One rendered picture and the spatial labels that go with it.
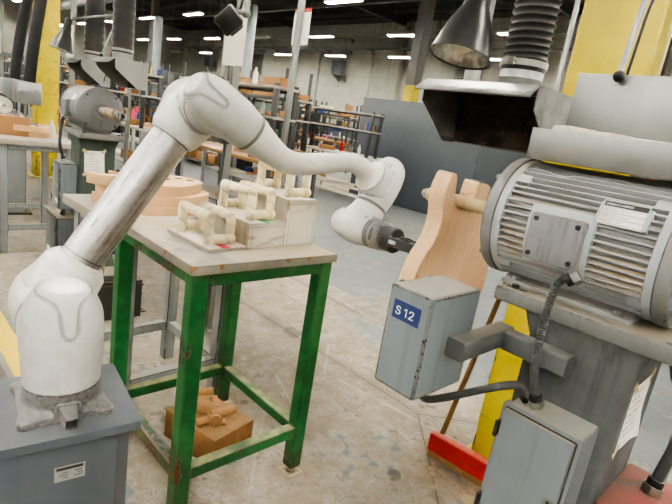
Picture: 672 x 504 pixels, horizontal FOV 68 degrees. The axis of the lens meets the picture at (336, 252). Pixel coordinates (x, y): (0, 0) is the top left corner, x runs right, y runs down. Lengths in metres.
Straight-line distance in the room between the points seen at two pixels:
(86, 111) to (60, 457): 2.31
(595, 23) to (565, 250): 1.29
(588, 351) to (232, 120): 0.88
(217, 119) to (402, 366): 0.68
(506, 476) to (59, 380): 0.90
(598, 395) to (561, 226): 0.32
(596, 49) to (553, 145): 1.08
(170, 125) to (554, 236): 0.91
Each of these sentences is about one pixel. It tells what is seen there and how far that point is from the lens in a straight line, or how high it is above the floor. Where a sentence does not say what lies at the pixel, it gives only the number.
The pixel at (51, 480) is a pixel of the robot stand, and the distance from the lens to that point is 1.27.
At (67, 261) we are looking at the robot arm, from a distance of 1.34.
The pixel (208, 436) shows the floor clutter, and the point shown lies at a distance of 2.16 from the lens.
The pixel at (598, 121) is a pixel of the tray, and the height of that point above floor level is 1.47.
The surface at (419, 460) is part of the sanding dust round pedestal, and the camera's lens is 2.46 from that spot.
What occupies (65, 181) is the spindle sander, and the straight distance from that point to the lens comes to 3.31.
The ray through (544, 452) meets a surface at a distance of 1.03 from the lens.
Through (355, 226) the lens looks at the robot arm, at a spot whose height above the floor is 1.10.
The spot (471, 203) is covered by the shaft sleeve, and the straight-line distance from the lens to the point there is 1.22.
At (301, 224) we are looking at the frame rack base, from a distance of 1.86.
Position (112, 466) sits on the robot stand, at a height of 0.59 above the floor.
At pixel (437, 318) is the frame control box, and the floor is 1.08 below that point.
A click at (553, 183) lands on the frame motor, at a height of 1.34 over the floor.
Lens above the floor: 1.38
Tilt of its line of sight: 14 degrees down
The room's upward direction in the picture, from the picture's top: 9 degrees clockwise
